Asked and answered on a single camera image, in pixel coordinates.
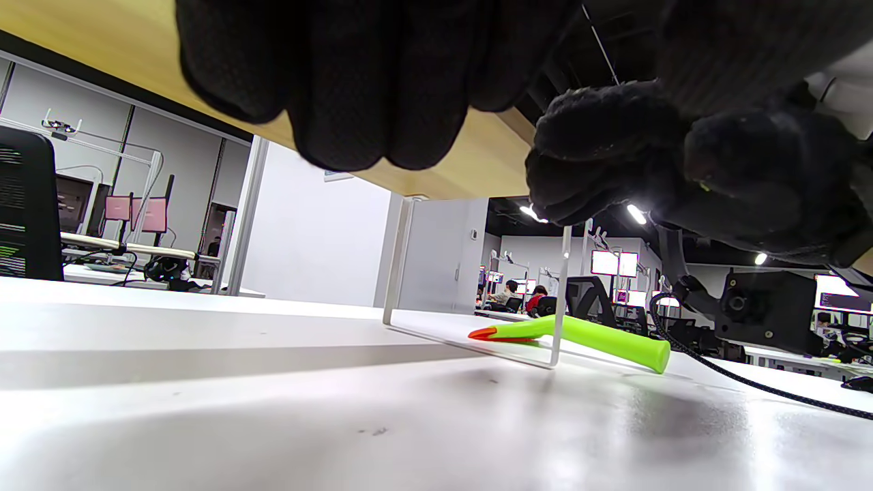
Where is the person's right hand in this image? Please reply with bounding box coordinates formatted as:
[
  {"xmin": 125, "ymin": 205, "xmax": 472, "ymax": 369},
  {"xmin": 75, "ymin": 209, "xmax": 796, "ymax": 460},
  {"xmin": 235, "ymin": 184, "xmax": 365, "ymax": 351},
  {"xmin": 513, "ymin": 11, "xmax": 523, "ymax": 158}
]
[{"xmin": 525, "ymin": 80, "xmax": 873, "ymax": 267}]

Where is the black right glove cable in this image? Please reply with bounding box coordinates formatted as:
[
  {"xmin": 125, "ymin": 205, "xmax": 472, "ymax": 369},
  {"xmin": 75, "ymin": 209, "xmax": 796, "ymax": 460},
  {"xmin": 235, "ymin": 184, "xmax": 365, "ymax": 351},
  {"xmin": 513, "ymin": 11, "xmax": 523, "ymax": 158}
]
[{"xmin": 648, "ymin": 293, "xmax": 873, "ymax": 420}]

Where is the white office desk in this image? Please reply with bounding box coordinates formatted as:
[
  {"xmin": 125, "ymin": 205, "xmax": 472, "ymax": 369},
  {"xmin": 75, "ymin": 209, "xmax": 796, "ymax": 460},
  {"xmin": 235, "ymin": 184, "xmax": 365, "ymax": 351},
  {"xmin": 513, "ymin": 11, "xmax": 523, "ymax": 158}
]
[{"xmin": 60, "ymin": 136, "xmax": 270, "ymax": 299}]

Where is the black mesh office chair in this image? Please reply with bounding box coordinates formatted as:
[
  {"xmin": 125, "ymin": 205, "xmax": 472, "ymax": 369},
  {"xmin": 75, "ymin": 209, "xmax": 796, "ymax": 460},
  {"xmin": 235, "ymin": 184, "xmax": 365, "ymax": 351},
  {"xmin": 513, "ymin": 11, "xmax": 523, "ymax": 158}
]
[{"xmin": 0, "ymin": 126, "xmax": 65, "ymax": 282}]

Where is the wooden tabletop organizer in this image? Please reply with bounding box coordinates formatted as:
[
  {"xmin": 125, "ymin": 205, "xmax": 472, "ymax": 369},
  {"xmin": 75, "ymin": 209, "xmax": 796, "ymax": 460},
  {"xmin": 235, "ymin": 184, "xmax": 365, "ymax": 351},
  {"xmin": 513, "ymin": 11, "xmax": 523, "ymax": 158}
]
[{"xmin": 0, "ymin": 0, "xmax": 574, "ymax": 369}]

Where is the green orange scraper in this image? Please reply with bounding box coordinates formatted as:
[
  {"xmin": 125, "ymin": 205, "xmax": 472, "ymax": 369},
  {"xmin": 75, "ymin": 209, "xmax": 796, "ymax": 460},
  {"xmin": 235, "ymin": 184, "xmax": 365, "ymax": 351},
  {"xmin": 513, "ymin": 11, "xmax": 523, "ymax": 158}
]
[{"xmin": 468, "ymin": 314, "xmax": 672, "ymax": 374}]

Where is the person's left hand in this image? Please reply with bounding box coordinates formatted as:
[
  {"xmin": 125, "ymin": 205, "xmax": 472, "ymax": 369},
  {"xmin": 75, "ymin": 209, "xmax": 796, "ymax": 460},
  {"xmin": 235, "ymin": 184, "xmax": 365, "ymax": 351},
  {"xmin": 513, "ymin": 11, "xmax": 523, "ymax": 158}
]
[{"xmin": 174, "ymin": 0, "xmax": 873, "ymax": 171}]

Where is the white lit monitor screen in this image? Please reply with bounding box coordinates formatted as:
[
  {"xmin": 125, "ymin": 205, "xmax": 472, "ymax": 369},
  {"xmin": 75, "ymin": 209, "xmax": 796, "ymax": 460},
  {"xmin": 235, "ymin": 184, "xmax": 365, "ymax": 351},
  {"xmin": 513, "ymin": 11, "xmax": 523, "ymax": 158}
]
[{"xmin": 591, "ymin": 250, "xmax": 640, "ymax": 277}]

